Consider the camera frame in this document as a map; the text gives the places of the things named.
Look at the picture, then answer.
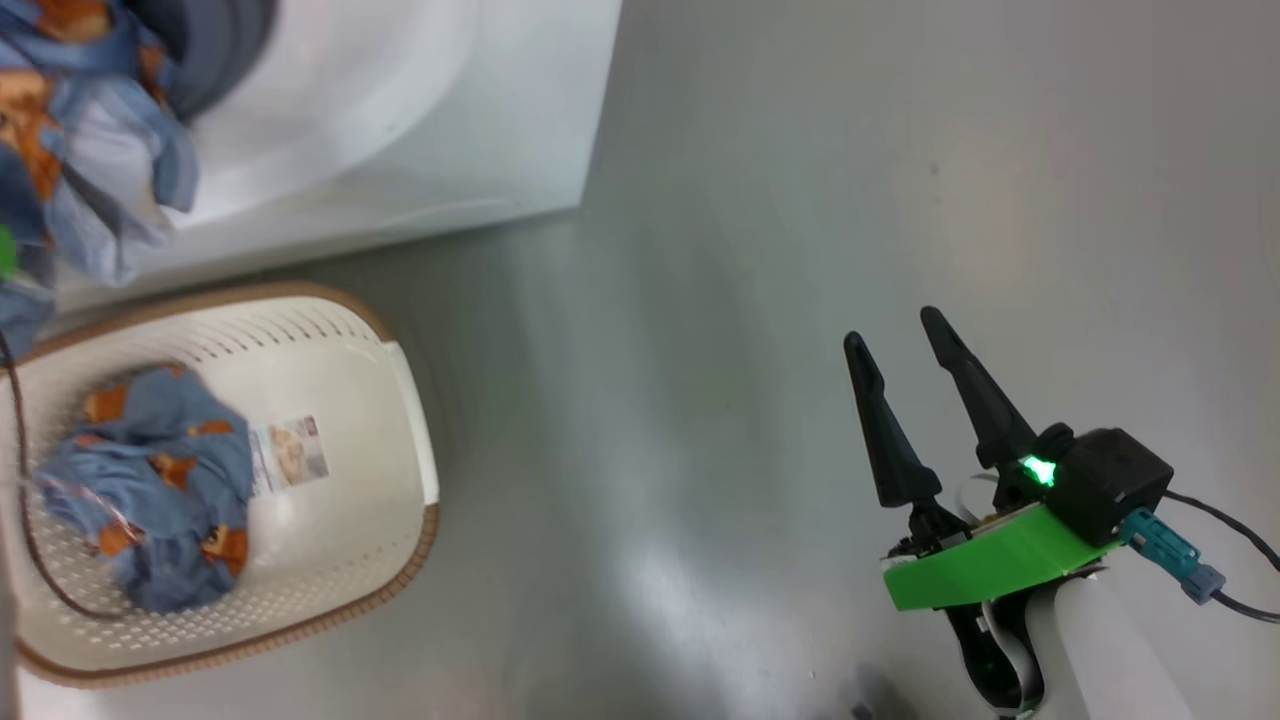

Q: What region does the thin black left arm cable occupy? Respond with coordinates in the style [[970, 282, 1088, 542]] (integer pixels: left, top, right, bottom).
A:
[[0, 330, 136, 621]]

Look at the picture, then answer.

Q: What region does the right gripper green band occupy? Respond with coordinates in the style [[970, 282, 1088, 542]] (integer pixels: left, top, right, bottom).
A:
[[843, 306, 1123, 719]]

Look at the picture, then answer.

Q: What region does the white washing machine body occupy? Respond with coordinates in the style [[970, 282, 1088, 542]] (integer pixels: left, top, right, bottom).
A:
[[55, 0, 623, 311]]

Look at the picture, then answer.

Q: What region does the paper basket label sticker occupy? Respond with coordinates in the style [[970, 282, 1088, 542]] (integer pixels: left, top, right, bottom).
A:
[[248, 415, 331, 498]]

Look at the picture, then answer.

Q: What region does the white perforated basket brown rim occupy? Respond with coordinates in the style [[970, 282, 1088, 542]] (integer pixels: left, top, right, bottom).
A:
[[0, 282, 441, 691]]

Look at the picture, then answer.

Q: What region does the grey rubber door gasket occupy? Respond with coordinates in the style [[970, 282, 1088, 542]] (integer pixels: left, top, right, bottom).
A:
[[130, 0, 281, 126]]

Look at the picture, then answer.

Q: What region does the blue cartoon print garment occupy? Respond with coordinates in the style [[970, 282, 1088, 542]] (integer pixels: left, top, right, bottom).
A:
[[0, 0, 201, 356], [35, 365, 256, 616]]

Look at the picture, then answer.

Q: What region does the teal right camera connector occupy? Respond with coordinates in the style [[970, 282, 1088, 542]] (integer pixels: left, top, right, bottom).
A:
[[1120, 508, 1227, 606]]

